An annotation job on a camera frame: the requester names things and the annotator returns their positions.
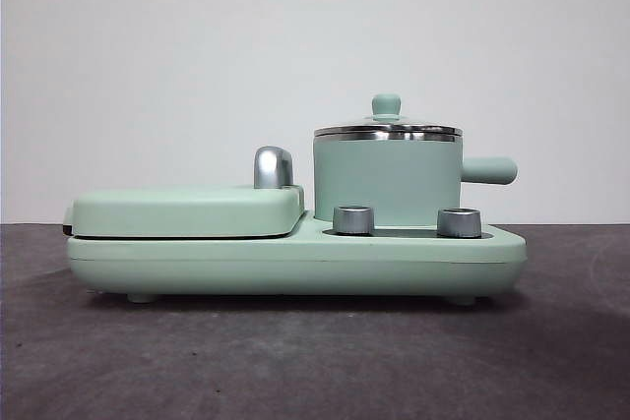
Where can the glass pot lid green knob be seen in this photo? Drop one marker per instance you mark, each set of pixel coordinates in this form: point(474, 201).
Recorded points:
point(387, 105)

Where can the mint green steamer pot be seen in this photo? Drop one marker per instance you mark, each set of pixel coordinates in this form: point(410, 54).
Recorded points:
point(386, 179)

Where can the mint green griddle lid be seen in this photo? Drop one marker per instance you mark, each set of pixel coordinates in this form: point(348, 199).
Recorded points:
point(172, 211)

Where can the silver control knob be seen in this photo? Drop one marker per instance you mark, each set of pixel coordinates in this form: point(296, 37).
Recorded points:
point(353, 220)
point(459, 223)

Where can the mint green breakfast machine base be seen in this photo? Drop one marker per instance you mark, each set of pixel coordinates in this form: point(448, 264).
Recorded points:
point(295, 267)

